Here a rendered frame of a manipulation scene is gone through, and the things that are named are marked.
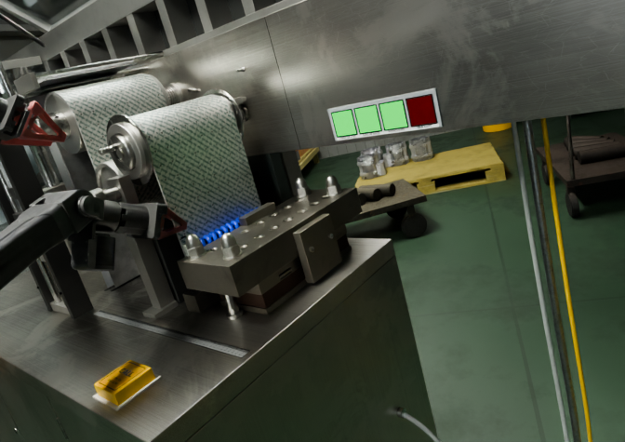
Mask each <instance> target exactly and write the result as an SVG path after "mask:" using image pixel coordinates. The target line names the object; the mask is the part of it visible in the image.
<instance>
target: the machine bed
mask: <svg viewBox="0 0 625 442"><path fill-rule="evenodd" d="M347 239H348V243H349V245H351V248H352V250H351V251H349V252H348V253H347V254H345V255H344V256H343V257H342V262H341V263H339V264H338V265H337V266H336V267H334V268H333V269H332V270H331V271H329V272H328V273H327V274H326V275H324V276H323V277H321V278H320V279H319V280H318V281H316V282H315V283H309V284H307V285H306V286H305V287H303V288H302V289H301V290H299V291H298V292H297V293H295V294H294V295H293V296H292V297H290V298H289V299H288V300H286V301H285V302H284V303H282V304H281V305H280V306H278V307H277V308H276V309H275V310H273V311H272V312H271V313H269V314H268V315H265V314H259V313H254V312H249V311H245V310H244V314H243V315H242V316H241V317H239V318H237V319H234V320H229V319H227V316H226V314H227V313H228V310H227V307H225V306H221V304H220V301H221V299H220V300H219V301H217V302H216V303H214V304H213V305H211V306H210V307H208V308H207V309H205V310H204V311H203V312H202V313H197V312H193V311H189V310H188V308H187V305H186V302H183V303H178V305H179V306H177V307H175V308H174V309H172V310H171V311H169V312H168V313H166V314H164V315H162V316H161V317H159V318H158V319H152V318H149V317H145V316H144V315H143V313H142V312H144V311H145V310H147V309H148V308H150V307H152V306H153V305H152V303H151V300H150V298H149V295H148V293H147V290H146V288H145V286H144V284H143V281H142V279H141V276H140V275H138V276H136V277H134V278H132V279H130V280H128V281H127V282H125V283H124V284H122V285H120V286H118V287H117V288H116V287H113V288H110V289H108V290H106V291H104V290H105V289H107V285H106V283H105V281H104V278H103V276H102V273H101V272H93V271H79V270H77V271H78V274H79V275H80V277H81V280H82V282H83V284H84V287H85V289H86V293H87V295H88V297H89V298H90V301H91V303H92V305H93V308H94V309H92V310H90V311H88V312H87V313H85V314H83V315H81V316H79V317H77V318H75V319H73V318H71V316H70V315H66V314H63V313H60V312H56V311H52V312H50V311H48V309H47V306H46V304H45V302H44V300H43V298H42V295H41V293H40V291H39V289H37V285H36V283H35V281H34V279H33V276H32V274H31V271H30V270H28V271H26V272H24V273H22V274H19V275H18V276H17V277H15V278H14V279H13V280H12V281H11V282H10V283H8V284H7V285H6V286H5V287H4V288H2V289H1V290H0V368H3V369H4V370H6V371H7V372H9V373H10V374H12V375H14V376H15V377H17V378H18V379H20V380H22V381H23V382H25V383H27V384H29V385H30V386H32V388H34V389H36V390H37V391H39V392H40V393H42V394H44V395H46V396H47V397H49V398H51V399H52V400H54V401H55V402H57V403H59V404H60V405H62V406H63V407H65V408H66V409H68V410H69V411H71V412H72V413H74V414H76V415H77V416H79V417H80V418H82V419H84V420H85V421H87V422H89V423H91V424H92V425H94V426H95V427H97V428H99V429H100V430H101V431H102V432H104V433H106V434H107V435H109V436H111V437H113V438H114V439H116V440H117V441H119V442H185V441H186V440H187V439H188V438H190V437H191V436H192V435H193V434H194V433H195V432H196V431H198V430H199V429H200V428H201V427H202V426H203V425H204V424H205V423H207V422H208V421H209V420H210V419H211V418H212V417H213V416H215V415H216V414H217V413H218V412H219V411H220V410H221V409H223V408H224V407H225V406H226V405H227V404H228V403H229V402H230V401H231V400H233V399H234V398H235V397H236V396H237V395H238V394H239V393H241V392H242V391H243V390H244V389H245V388H246V387H247V386H248V385H249V384H250V383H252V382H253V381H254V380H255V379H256V378H257V377H258V376H259V375H260V374H261V373H262V372H263V371H264V370H266V369H267V368H268V367H269V366H270V365H271V364H272V363H274V362H275V361H276V360H277V359H278V358H279V357H280V356H281V355H283V354H284V353H285V352H286V351H287V350H288V349H289V348H290V347H292V346H293V345H294V344H295V343H296V342H297V341H298V340H300V339H301V338H302V337H303V336H304V335H305V334H306V333H307V332H309V331H310V330H311V329H312V328H313V327H314V326H315V325H317V324H318V323H319V322H320V321H321V320H322V319H323V318H324V317H326V316H327V315H328V314H329V313H330V312H331V311H332V310H334V309H335V308H336V307H337V306H338V305H339V304H340V303H341V302H343V301H344V300H345V299H346V298H347V297H348V296H349V295H351V294H352V293H353V292H354V291H355V290H356V289H357V288H358V287H360V286H361V285H362V284H363V283H364V282H365V281H366V280H367V279H368V278H369V277H370V276H371V275H372V274H374V273H375V272H376V271H377V270H378V269H379V268H380V267H381V266H382V265H383V264H385V263H386V262H387V261H388V260H389V259H390V258H391V257H393V256H394V255H395V252H394V248H393V243H392V240H391V239H376V238H347ZM99 310H102V311H105V312H109V313H113V314H117V315H122V316H126V317H129V318H133V319H137V320H139V321H143V322H147V323H150V324H154V325H157V326H161V327H164V328H171V329H174V330H177V331H181V332H184V333H188V334H192V335H194V336H198V337H202V338H205V339H209V340H212V341H216V342H222V343H226V344H229V345H232V346H236V347H239V348H243V349H247V350H249V351H251V352H250V353H248V354H247V355H246V356H245V357H243V358H239V357H235V356H232V355H226V354H224V353H220V352H217V351H213V350H210V349H206V348H204V347H201V346H197V345H194V344H190V343H187V342H182V341H179V340H175V339H172V338H169V337H166V336H163V335H159V334H156V333H152V332H150V331H147V330H143V329H140V328H134V327H131V326H128V325H125V324H121V323H118V322H115V321H112V320H109V319H105V318H102V317H98V316H95V315H93V314H95V313H96V312H98V311H99ZM129 360H133V361H135V362H138V363H140V364H142V365H145V366H147V367H150V368H152V370H153V373H154V374H156V375H159V376H161V377H162V378H161V379H160V380H159V381H157V382H156V383H154V384H153V385H152V386H150V387H149V388H148V389H146V390H145V391H144V392H142V393H141V394H140V395H138V396H137V397H135V398H134V399H132V400H131V401H130V402H128V403H127V404H126V405H124V406H123V407H122V408H120V409H119V410H115V409H113V408H111V407H109V406H107V405H105V404H103V403H102V402H100V401H99V400H97V399H95V398H93V395H95V394H96V393H97V391H96V388H95V386H94V384H95V383H96V382H98V381H100V380H101V379H103V378H104V377H106V376H107V375H108V374H110V373H111V372H113V371H114V370H116V369H117V368H119V367H121V366H122V365H124V364H125V363H126V362H127V361H129Z"/></svg>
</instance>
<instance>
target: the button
mask: <svg viewBox="0 0 625 442"><path fill-rule="evenodd" d="M154 379H155V377H154V374H153V370H152V368H150V367H147V366H145V365H142V364H140V363H138V362H135V361H133V360H129V361H127V362H126V363H125V364H124V365H122V366H121V367H119V368H117V369H116V370H114V371H113V372H111V373H110V374H108V375H107V376H106V377H104V378H103V379H101V380H100V381H98V382H96V383H95V384H94V386H95V388H96V391H97V393H98V395H99V396H101V397H103V398H104V399H106V400H108V401H110V402H112V403H114V404H115V405H117V406H119V405H121V404H122V403H123V402H125V401H126V400H127V399H129V398H130V397H131V396H133V395H134V394H135V393H136V392H138V391H139V390H140V389H142V388H143V387H144V386H146V385H147V384H148V383H150V382H151V381H153V380H154Z"/></svg>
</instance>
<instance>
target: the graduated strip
mask: <svg viewBox="0 0 625 442"><path fill-rule="evenodd" d="M93 315H95V316H98V317H102V318H105V319H109V320H112V321H115V322H118V323H121V324H125V325H128V326H131V327H134V328H140V329H143V330H147V331H150V332H152V333H156V334H159V335H163V336H166V337H169V338H172V339H175V340H179V341H182V342H187V343H190V344H194V345H197V346H201V347H204V348H206V349H210V350H213V351H217V352H220V353H224V354H226V355H232V356H235V357H239V358H243V357H245V356H246V355H247V354H248V353H250V352H251V351H249V350H247V349H243V348H239V347H236V346H232V345H229V344H226V343H222V342H216V341H212V340H209V339H205V338H202V337H198V336H194V335H192V334H188V333H184V332H181V331H177V330H174V329H171V328H164V327H161V326H157V325H154V324H150V323H147V322H143V321H139V320H137V319H133V318H129V317H126V316H122V315H117V314H113V313H109V312H105V311H102V310H99V311H98V312H96V313H95V314H93Z"/></svg>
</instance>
